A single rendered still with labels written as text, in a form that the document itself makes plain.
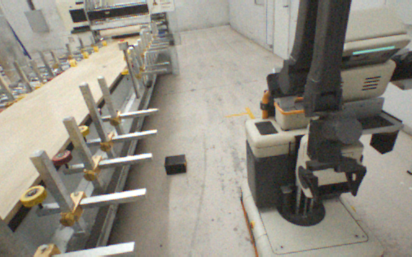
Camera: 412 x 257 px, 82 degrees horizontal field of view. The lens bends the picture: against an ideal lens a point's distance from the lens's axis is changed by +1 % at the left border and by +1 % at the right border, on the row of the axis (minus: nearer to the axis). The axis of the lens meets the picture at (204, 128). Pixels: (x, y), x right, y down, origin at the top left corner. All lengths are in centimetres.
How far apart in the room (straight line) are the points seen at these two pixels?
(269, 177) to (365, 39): 84
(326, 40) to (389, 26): 34
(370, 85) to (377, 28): 20
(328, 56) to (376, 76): 40
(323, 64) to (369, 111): 44
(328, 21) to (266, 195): 110
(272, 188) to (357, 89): 75
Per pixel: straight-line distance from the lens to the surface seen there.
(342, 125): 58
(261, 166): 132
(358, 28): 86
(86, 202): 109
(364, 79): 96
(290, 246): 146
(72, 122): 113
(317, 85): 61
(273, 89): 85
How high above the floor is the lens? 148
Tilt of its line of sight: 30 degrees down
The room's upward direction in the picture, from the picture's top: 8 degrees counter-clockwise
